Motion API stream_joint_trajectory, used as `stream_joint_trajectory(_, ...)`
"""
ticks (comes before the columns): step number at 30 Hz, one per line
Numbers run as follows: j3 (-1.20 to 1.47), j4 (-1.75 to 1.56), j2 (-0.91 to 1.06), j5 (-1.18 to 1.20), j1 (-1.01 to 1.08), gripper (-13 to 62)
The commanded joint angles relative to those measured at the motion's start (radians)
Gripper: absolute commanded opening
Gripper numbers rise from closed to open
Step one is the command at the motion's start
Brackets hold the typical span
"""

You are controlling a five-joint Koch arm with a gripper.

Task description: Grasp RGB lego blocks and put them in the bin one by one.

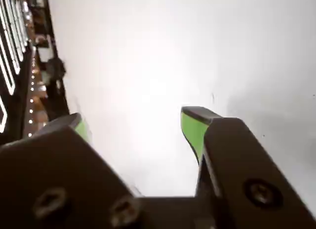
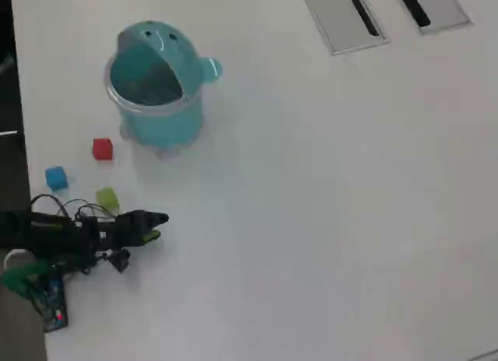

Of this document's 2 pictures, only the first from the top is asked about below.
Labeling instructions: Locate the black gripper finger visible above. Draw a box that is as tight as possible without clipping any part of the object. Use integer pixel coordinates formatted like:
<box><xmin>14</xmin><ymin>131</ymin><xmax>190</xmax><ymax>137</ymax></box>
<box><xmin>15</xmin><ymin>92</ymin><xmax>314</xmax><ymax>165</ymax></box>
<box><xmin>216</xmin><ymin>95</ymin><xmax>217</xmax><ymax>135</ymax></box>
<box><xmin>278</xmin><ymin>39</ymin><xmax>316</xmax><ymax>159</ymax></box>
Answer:
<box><xmin>0</xmin><ymin>112</ymin><xmax>149</xmax><ymax>229</ymax></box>
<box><xmin>181</xmin><ymin>106</ymin><xmax>316</xmax><ymax>229</ymax></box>

